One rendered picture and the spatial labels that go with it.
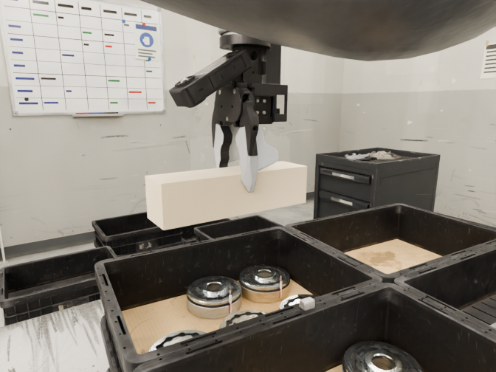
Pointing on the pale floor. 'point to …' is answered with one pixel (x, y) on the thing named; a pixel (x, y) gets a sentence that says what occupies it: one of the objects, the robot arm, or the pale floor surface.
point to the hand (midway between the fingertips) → (232, 181)
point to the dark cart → (373, 181)
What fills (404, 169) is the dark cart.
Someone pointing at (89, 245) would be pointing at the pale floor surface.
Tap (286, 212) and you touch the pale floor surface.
